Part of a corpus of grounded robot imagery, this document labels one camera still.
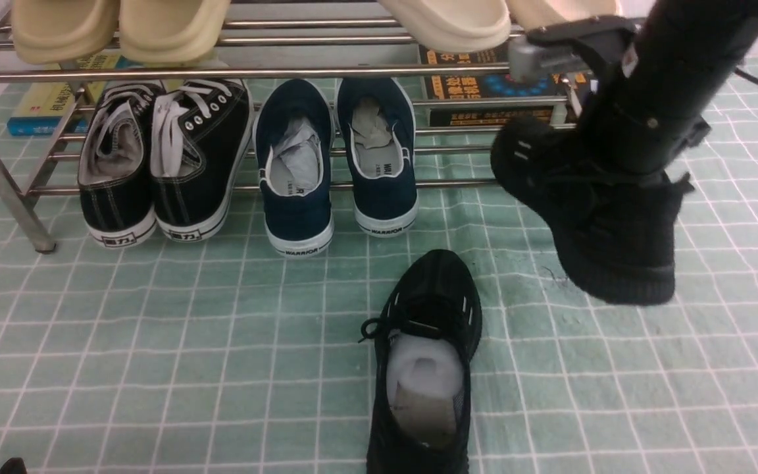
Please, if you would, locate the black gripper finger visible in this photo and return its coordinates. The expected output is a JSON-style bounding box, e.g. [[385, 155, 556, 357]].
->
[[0, 457, 28, 474]]

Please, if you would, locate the black knit sneaker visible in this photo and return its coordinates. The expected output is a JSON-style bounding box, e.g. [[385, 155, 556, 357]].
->
[[490, 117, 695, 306], [361, 249, 482, 473]]

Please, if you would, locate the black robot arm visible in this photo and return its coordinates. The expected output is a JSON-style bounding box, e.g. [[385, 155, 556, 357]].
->
[[0, 1, 758, 473]]

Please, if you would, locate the stainless steel shoe rack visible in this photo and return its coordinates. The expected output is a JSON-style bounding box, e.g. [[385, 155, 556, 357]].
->
[[0, 0, 643, 254]]

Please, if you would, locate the navy slip-on shoe left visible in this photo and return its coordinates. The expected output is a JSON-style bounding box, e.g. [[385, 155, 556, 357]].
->
[[253, 79, 336, 258]]

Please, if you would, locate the navy slip-on shoe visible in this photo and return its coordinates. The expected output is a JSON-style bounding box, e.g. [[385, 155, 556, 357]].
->
[[253, 79, 336, 258], [334, 77, 418, 238]]

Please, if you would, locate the navy slip-on shoe right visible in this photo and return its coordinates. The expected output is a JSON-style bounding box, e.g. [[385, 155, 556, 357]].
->
[[334, 77, 418, 238]]

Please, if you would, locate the green checkered floor mat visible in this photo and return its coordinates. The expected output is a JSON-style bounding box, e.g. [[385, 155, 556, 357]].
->
[[0, 78, 758, 473]]

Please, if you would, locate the black canvas sneaker left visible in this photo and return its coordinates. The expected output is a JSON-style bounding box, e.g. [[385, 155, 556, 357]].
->
[[76, 80, 165, 250]]

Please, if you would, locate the black canvas sneaker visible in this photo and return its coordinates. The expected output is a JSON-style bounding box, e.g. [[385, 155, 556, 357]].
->
[[76, 80, 165, 250], [149, 79, 255, 243]]

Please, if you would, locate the yellow blue book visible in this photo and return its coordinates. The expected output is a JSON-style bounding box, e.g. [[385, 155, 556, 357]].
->
[[7, 52, 142, 137]]

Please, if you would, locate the black canvas sneaker right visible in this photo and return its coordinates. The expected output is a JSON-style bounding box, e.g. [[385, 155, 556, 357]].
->
[[149, 79, 255, 243]]

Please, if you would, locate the tan slipper far left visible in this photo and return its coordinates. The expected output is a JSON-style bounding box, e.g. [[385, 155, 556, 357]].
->
[[10, 1, 120, 64]]

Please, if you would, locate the tan slipper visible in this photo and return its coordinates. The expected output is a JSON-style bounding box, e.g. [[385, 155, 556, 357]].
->
[[118, 1, 231, 63], [10, 1, 120, 64]]

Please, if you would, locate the cream slipper inner right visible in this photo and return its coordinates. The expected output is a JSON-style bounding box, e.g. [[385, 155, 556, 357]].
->
[[378, 1, 512, 53]]

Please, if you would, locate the cream slipper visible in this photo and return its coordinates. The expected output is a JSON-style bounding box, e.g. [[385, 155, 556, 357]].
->
[[505, 0, 623, 30], [378, 1, 512, 53]]

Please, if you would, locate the black orange book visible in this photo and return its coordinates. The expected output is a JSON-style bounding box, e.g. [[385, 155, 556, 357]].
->
[[423, 72, 593, 127]]

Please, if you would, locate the cream slipper far right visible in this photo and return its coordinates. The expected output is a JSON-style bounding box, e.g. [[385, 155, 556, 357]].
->
[[505, 0, 623, 30]]

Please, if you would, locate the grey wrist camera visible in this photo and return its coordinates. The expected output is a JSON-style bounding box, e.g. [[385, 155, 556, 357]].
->
[[508, 15, 641, 82]]

